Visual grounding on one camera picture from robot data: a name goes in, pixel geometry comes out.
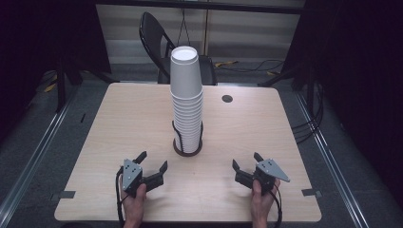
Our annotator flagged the left hand-held gripper cable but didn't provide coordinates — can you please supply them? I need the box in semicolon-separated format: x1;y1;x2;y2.
115;165;126;228

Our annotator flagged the thin black floor cable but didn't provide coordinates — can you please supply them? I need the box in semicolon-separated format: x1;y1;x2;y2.
218;59;285;73

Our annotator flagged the black metal stand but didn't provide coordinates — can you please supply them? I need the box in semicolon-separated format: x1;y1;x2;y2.
257;66;316;111
54;60;120;114

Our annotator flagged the grey tape strip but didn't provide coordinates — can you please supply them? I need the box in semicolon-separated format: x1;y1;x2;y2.
301;188;323;198
50;190;77;201

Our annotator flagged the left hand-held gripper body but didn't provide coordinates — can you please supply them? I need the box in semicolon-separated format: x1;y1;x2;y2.
122;158;147;199

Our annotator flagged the hand-held gripper cable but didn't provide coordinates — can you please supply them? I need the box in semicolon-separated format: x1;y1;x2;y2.
115;165;126;228
269;184;283;228

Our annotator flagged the bundle of black floor cables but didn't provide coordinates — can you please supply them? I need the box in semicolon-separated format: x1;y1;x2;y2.
291;81;325;144

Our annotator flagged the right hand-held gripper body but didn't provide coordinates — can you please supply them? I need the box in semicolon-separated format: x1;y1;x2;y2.
253;159;291;195

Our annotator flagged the black folding chair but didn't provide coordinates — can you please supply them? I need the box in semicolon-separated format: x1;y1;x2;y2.
138;11;219;86

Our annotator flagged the hanging black cord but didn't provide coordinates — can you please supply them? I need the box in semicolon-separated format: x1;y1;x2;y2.
177;8;191;48

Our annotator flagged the stack of white paper cups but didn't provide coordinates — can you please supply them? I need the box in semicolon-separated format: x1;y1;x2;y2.
169;46;204;155

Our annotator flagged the person's left hand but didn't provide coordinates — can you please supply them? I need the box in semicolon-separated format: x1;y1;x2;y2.
122;182;147;221

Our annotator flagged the right hand-held gripper cable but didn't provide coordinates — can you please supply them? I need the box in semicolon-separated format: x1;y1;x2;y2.
269;184;283;228

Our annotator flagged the person's right hand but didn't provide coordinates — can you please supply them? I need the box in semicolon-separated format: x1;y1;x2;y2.
251;179;281;219

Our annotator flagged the black wire cup holder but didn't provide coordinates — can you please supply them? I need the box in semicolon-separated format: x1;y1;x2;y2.
171;120;204;158

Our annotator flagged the dark curtain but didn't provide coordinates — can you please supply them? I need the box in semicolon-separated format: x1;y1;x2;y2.
0;0;112;142
280;0;403;199

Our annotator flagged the metal floor rail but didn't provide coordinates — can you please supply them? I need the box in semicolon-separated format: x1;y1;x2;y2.
292;89;371;228
0;85;81;220

